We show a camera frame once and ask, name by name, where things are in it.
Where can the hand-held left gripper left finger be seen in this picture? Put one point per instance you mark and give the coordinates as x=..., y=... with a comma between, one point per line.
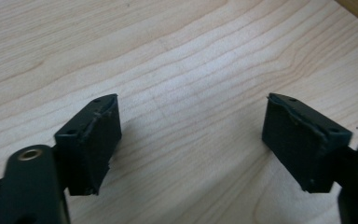
x=88, y=146

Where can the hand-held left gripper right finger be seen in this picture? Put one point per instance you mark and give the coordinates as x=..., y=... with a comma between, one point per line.
x=298, y=140

